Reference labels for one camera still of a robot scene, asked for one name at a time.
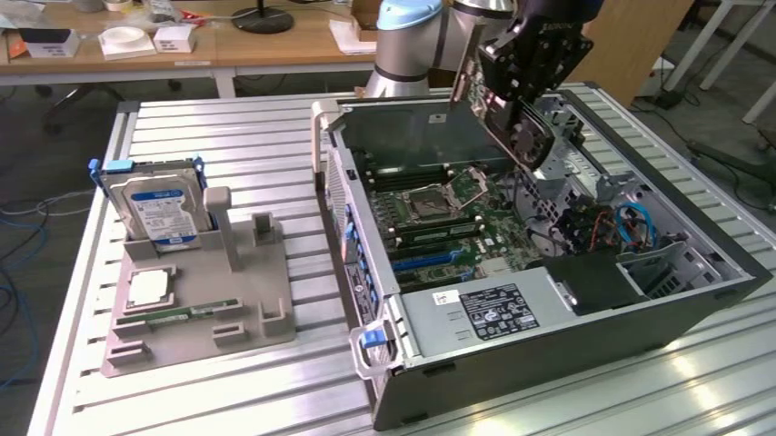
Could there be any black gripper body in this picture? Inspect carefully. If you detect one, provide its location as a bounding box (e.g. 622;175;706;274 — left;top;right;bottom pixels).
513;0;598;41

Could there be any black graphics card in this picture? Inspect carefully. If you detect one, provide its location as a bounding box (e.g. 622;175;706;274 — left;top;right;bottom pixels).
449;22;558;173

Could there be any wooden cabinet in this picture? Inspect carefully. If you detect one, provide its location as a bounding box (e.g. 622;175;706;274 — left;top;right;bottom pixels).
560;0;696;109

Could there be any white device red button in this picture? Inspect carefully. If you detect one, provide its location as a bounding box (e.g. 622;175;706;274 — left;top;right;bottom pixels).
640;57;677;100

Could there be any metal drive cage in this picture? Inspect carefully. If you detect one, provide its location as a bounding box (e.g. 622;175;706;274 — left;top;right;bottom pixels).
525;92;609;193

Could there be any brown cardboard box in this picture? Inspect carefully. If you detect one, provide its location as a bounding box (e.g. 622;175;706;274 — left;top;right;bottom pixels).
350;0;385;31

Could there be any metal socket cover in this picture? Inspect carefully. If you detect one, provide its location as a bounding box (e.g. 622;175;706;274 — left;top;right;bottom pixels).
443;165;493;204

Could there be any white paper stack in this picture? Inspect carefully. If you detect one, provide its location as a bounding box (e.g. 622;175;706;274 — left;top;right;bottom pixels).
328;17;379;56

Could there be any CPU socket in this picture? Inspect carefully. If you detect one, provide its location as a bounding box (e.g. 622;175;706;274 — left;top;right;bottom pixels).
403;185;457;224

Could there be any black chair base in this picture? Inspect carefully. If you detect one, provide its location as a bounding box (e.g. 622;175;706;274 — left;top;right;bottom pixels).
686;137;776;186

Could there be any dark RAM stick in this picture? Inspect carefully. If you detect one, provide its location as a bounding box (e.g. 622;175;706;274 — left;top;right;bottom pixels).
397;221;479;247

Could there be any wooden desk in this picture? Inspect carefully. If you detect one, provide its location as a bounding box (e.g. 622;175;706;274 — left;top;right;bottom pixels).
0;0;381;99

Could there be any black monitor stand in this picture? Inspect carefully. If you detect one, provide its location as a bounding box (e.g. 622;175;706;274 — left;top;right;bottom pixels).
230;0;296;35

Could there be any blue expansion slot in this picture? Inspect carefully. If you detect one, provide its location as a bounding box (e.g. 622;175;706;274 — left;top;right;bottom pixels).
390;251;457;274

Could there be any silver disk bay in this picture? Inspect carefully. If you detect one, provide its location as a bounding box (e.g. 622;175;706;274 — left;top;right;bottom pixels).
614;239;724;302

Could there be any white labelled box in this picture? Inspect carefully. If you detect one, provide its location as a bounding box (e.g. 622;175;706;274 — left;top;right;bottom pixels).
151;24;199;54

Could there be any clear plastic packet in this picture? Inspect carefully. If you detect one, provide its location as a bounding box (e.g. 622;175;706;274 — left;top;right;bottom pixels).
147;0;184;24

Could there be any grey power supply unit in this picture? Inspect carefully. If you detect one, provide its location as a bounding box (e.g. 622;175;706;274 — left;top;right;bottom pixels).
398;266;577;361

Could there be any white round holder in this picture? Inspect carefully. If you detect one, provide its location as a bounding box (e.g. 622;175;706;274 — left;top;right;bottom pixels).
97;25;159;62

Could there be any hard disk with blue caddy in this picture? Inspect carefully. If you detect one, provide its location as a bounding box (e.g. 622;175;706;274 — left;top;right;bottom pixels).
87;154;211;253

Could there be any black open PC case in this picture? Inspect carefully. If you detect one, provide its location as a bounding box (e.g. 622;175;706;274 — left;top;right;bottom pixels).
308;87;775;432

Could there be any grey parts rack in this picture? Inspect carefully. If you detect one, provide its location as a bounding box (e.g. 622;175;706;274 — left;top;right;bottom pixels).
99;184;298;379

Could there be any black chair under desk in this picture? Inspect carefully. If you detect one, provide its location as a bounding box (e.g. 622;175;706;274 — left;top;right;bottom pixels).
33;83;125;134

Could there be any white box black lid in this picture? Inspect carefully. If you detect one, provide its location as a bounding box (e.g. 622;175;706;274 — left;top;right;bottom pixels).
17;27;81;60

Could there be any silver CPU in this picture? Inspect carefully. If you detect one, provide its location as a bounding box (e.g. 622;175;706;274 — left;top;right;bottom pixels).
125;270;175;307

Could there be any green RAM stick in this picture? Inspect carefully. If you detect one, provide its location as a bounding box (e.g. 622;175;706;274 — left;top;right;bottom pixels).
115;297;240;324

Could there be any white table frame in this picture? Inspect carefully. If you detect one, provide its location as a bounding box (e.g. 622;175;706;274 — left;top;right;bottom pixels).
662;0;776;124

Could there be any red wire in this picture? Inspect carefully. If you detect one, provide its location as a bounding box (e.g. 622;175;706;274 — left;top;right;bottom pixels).
596;211;613;250

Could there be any blue wire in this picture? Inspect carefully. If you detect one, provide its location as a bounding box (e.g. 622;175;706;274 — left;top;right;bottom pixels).
613;203;661;252

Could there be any grey floor cable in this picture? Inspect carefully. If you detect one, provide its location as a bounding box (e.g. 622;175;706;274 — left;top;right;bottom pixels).
0;189;99;218

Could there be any blue floor cable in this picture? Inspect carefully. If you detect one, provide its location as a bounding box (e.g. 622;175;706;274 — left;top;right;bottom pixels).
0;212;51;388

